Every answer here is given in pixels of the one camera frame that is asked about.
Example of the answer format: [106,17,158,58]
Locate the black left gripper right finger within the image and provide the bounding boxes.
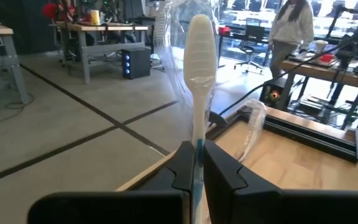
[203,139,358,224]

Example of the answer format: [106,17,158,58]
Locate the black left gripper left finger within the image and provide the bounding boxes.
[28,140,195,224]

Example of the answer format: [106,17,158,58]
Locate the white toothbrush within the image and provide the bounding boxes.
[234,98,269,162]

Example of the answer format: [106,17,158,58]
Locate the blue toothbrush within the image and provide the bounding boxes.
[155,0,225,224]

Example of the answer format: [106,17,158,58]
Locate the black computer tower coloured fan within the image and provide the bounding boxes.
[259,77,288,110]

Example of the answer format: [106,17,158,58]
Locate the black computer tower blue lights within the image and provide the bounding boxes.
[122,46,151,80]

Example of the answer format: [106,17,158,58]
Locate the wooden table black legs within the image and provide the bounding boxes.
[280,51,358,128]

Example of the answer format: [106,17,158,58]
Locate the red box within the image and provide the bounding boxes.
[318,53,336,63]

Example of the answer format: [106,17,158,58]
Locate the white cup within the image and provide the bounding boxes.
[314,39,329,54]

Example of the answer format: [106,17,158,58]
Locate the black office chair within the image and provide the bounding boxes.
[234,17,265,75]

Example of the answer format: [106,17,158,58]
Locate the person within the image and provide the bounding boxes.
[268,0,315,78]

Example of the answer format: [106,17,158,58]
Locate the yellow cup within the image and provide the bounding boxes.
[90,9,101,26]

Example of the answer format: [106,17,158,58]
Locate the black partition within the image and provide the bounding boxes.
[0,0,58,55]

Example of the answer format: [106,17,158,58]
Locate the black hanging cable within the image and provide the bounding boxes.
[218,40,357,116]

